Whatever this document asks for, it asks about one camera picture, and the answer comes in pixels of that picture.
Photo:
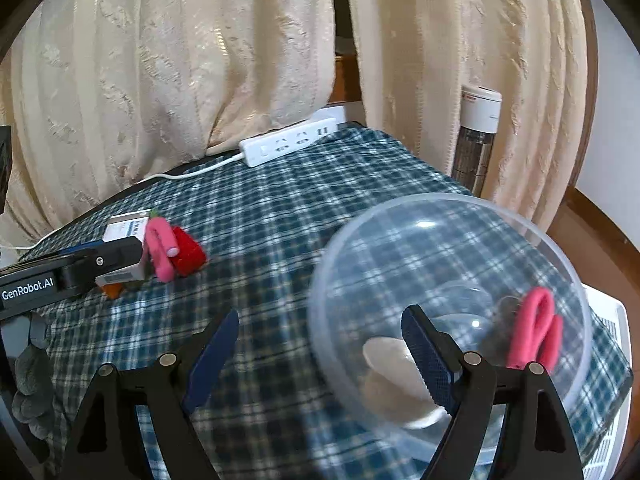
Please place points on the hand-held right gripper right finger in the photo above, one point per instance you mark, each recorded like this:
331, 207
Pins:
430, 365

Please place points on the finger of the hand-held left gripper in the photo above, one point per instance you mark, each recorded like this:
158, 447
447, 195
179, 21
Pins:
107, 262

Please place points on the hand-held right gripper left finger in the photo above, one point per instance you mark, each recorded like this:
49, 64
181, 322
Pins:
212, 357

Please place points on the orange toy block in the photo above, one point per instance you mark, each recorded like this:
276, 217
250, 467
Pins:
114, 291

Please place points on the white medicine box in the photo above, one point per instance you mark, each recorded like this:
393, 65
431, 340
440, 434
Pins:
125, 227

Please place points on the white round lid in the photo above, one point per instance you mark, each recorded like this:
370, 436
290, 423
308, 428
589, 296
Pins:
387, 360

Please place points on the clear plastic bowl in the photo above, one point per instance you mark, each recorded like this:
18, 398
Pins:
380, 265

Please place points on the blue plaid tablecloth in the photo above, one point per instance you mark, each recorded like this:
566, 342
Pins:
260, 240

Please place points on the cream patterned curtain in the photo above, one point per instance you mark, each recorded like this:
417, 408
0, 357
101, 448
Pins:
470, 60
150, 85

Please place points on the white appliance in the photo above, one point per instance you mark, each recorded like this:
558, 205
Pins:
612, 360

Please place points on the white power strip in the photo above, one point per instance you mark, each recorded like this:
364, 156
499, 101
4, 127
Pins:
285, 142

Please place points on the clear bottle with white cap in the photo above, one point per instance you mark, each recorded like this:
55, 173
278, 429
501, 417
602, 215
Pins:
475, 130

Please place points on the brown wooden furniture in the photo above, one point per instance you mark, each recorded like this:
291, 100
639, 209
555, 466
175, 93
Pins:
347, 80

